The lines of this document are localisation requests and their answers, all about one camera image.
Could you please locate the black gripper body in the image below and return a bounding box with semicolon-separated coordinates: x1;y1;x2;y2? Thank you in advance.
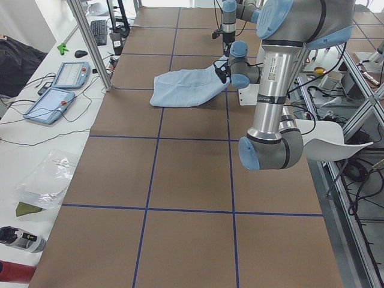
223;64;231;83
222;31;236;45

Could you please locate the light blue button shirt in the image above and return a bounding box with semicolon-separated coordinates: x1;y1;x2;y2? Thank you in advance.
149;65;230;107

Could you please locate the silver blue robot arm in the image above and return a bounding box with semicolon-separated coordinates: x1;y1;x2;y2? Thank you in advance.
229;1;355;170
218;0;262;56

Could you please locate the black keyboard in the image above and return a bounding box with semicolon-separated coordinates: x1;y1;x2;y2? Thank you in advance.
90;20;107;46

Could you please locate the black computer mouse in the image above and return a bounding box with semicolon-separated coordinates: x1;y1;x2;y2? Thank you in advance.
74;50;88;58

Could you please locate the upper teach pendant tablet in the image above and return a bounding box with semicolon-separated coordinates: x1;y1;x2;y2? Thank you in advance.
52;62;90;89

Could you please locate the teach pendant tablet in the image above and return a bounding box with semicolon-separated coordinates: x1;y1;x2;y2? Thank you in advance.
52;62;90;89
23;88;75;124

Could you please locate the green plastic tool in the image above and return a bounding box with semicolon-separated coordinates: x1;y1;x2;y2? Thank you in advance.
57;43;69;56

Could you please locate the lower teach pendant tablet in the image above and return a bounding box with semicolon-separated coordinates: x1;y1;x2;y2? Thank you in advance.
23;88;75;124

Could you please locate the clear plastic bag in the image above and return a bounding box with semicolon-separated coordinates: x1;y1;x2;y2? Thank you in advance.
16;149;80;209

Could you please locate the olive green cloth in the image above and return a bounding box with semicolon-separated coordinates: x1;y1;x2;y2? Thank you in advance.
15;202;43;217

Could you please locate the grey black bottle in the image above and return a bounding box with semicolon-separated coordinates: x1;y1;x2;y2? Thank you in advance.
1;226;46;253

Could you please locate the red object at edge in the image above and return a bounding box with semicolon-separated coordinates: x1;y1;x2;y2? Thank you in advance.
1;261;36;284

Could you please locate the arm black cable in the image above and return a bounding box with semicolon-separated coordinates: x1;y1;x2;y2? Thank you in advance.
212;59;265;85
212;0;250;32

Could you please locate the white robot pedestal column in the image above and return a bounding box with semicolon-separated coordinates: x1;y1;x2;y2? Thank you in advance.
238;44;284;107

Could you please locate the aluminium frame post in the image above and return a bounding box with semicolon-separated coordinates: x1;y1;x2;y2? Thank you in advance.
68;0;112;92

